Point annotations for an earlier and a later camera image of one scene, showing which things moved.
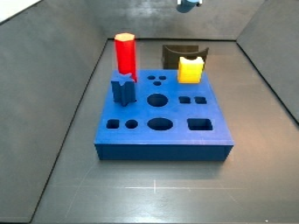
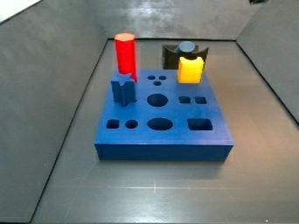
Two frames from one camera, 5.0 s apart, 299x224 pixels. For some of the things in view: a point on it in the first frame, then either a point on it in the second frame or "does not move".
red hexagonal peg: [126, 53] does not move
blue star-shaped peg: [123, 87] does not move
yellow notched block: [191, 70] does not move
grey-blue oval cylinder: [186, 5] → [186, 46]
